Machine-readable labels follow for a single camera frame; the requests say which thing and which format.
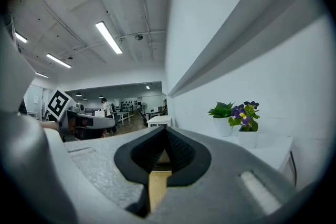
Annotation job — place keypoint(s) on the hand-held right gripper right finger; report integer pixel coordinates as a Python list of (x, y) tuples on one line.
[(220, 181)]

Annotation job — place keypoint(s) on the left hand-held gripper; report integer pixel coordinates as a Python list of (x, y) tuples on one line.
[(59, 106)]

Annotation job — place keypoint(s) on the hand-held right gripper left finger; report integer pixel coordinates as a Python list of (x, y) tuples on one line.
[(105, 162)]

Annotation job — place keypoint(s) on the white microwave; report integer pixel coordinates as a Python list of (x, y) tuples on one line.
[(273, 154)]

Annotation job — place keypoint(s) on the person's left forearm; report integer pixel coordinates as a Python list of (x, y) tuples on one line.
[(50, 126)]

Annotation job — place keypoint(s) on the long ceiling light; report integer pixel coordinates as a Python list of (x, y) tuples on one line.
[(109, 37), (42, 75), (21, 37), (58, 60)]

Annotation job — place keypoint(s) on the square white plant pot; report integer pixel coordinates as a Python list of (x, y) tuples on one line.
[(248, 139)]

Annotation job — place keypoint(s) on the long white table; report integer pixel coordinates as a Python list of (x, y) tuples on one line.
[(124, 113)]

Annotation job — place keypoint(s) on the tall white plant pot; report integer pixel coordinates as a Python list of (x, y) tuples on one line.
[(223, 127)]

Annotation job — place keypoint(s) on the standing fan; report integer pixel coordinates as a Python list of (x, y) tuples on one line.
[(144, 106)]

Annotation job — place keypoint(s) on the small white table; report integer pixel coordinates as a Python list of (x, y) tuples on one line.
[(159, 120)]

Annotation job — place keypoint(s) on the purple flower plant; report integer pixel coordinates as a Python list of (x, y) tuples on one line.
[(245, 115)]

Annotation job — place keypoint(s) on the green leafy plant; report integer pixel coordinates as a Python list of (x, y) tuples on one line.
[(221, 110)]

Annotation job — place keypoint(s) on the round ceiling fixture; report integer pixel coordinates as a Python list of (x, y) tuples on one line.
[(138, 37)]

